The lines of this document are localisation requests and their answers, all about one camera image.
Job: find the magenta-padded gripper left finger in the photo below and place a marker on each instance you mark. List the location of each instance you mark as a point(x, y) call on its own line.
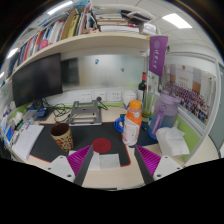
point(61, 166)

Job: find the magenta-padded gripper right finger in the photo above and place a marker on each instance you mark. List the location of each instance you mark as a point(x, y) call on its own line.
point(166, 166)

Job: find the orange-capped drink bottle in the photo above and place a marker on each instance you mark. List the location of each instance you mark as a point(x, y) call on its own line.
point(131, 126)

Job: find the purple sports water bottle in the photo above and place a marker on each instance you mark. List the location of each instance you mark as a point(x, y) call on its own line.
point(165, 115)

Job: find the white tissue pack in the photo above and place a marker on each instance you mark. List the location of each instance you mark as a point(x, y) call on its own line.
point(171, 141)

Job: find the patterned paper cup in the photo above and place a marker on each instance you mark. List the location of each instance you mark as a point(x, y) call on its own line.
point(63, 138)

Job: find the dark mouse pad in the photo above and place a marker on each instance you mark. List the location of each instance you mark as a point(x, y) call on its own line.
point(146, 136)

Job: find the black red-edged desk mat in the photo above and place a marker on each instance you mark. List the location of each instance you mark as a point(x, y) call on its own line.
point(85, 133)

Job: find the white open notebook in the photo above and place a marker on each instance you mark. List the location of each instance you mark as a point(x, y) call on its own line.
point(26, 140)

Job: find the flat round red coaster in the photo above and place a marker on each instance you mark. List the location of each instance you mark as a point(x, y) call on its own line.
point(101, 145)

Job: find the white paper sheet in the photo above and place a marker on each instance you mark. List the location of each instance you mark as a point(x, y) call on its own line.
point(108, 161)

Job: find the grey metal laptop stand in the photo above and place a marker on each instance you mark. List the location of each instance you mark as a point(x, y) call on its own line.
point(85, 116)

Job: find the small blue box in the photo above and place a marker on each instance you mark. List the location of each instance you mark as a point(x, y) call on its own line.
point(42, 113)

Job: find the clear plastic box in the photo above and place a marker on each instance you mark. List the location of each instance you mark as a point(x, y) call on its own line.
point(30, 115)

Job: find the clear glass vase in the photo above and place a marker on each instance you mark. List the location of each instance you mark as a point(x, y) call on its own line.
point(147, 108)

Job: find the group photo poster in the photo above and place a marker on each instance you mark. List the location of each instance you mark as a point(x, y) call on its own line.
point(190, 93)

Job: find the white ceramic jar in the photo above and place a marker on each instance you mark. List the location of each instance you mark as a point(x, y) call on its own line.
point(129, 98)

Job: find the dark wine bottle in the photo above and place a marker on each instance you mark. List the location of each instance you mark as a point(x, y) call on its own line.
point(142, 87)

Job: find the black computer monitor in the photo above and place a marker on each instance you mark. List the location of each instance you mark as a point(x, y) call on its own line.
point(36, 80)

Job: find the purple hanging banner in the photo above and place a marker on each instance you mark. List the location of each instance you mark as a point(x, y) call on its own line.
point(158, 55)

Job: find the beige shelf with books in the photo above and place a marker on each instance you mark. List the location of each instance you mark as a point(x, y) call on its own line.
point(93, 41)

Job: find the rectangular ceiling light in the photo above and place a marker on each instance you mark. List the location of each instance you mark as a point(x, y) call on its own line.
point(177, 20)

